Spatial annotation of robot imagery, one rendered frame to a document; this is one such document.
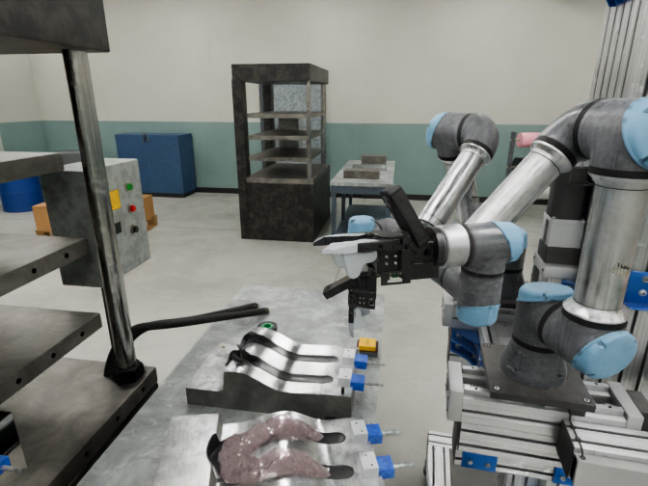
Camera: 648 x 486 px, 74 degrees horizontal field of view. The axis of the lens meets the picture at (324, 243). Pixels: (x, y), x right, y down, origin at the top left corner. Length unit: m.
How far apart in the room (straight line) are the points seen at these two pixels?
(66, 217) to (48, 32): 0.62
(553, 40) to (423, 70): 1.94
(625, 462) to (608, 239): 0.50
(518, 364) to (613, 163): 0.52
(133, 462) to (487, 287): 0.98
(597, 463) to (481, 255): 0.57
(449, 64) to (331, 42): 1.94
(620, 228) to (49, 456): 1.44
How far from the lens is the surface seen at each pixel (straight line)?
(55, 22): 1.29
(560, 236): 1.33
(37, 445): 1.52
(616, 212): 0.94
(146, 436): 1.39
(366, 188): 4.89
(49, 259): 1.37
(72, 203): 1.61
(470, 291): 0.83
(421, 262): 0.76
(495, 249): 0.79
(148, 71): 8.86
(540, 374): 1.16
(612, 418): 1.28
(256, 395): 1.35
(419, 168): 7.71
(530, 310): 1.10
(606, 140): 0.92
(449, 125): 1.41
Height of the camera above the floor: 1.68
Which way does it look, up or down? 18 degrees down
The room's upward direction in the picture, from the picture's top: straight up
